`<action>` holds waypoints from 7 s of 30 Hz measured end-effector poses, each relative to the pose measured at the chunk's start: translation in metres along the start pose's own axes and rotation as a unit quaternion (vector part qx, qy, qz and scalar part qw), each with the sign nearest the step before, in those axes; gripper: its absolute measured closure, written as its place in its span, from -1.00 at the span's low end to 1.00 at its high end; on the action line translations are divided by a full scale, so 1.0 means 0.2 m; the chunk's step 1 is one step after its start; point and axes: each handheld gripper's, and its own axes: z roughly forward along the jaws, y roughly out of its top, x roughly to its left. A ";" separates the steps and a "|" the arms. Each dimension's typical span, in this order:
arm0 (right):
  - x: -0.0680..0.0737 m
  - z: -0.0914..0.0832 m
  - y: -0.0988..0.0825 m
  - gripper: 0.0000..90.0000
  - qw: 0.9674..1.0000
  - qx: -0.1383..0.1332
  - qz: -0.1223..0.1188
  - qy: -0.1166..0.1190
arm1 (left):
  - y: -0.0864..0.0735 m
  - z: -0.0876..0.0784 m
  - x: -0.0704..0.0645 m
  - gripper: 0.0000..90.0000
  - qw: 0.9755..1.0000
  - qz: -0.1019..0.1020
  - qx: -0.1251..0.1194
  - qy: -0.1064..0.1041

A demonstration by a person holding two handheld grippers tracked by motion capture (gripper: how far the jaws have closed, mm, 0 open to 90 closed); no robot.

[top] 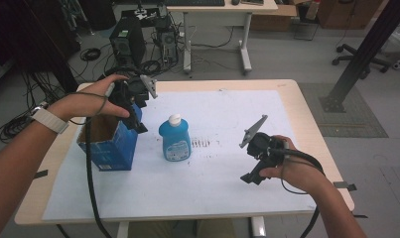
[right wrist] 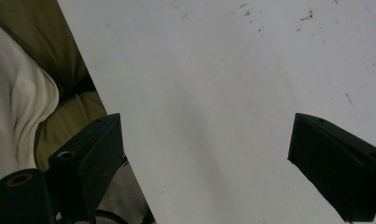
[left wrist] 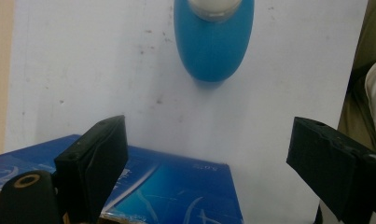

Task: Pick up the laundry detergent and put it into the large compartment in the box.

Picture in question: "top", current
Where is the coiled black floor cable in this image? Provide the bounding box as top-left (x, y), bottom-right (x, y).
top-left (79, 47), bottom-right (102, 62)

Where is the blue cardboard box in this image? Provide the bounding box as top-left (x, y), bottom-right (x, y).
top-left (75, 103), bottom-right (144, 173)

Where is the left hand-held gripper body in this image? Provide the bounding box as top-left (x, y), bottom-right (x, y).
top-left (107, 74), bottom-right (159, 111)

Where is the person's left hand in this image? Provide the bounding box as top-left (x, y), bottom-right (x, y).
top-left (47, 73), bottom-right (132, 123)

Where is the grey computer tower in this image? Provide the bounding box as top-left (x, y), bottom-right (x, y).
top-left (155, 19), bottom-right (180, 64)

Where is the person's right hand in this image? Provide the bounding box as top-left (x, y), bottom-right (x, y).
top-left (258, 134), bottom-right (325, 195)

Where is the white desk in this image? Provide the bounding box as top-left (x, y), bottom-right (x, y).
top-left (165, 0), bottom-right (280, 75)

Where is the white wristwatch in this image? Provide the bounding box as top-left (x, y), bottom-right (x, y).
top-left (30, 101), bottom-right (70, 135)

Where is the black computer tower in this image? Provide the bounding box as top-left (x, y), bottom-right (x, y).
top-left (108, 16), bottom-right (147, 67)

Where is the grey floor mat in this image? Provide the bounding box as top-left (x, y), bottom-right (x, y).
top-left (298, 81), bottom-right (389, 139)

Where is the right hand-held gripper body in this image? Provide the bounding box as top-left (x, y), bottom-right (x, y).
top-left (238, 114), bottom-right (287, 167)

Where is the black metal post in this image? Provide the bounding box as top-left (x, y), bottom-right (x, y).
top-left (319, 0), bottom-right (400, 114)

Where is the white table mat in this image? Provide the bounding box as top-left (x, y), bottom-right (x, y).
top-left (42, 89), bottom-right (319, 222)

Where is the gripper thick black cable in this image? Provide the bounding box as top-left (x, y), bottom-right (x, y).
top-left (84, 116), bottom-right (113, 238)
top-left (269, 147), bottom-right (327, 238)

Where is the brown cardboard box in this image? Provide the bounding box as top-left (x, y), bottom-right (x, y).
top-left (249, 4), bottom-right (300, 33)

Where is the black office chair base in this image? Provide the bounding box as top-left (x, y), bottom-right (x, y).
top-left (332, 43), bottom-right (393, 75)

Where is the black keyboard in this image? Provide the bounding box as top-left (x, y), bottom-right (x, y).
top-left (163, 0), bottom-right (226, 8)

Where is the right gripper thick black cable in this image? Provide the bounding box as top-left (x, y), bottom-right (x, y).
top-left (269, 147), bottom-right (327, 238)

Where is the left gripper thick black cable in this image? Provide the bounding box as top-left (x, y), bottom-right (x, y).
top-left (84, 116), bottom-right (113, 238)

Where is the black floor cable bundle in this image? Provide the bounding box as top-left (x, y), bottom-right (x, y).
top-left (0, 110), bottom-right (35, 144)

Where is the blue bottle with white cap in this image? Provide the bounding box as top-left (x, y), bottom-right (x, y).
top-left (158, 113), bottom-right (193, 163)

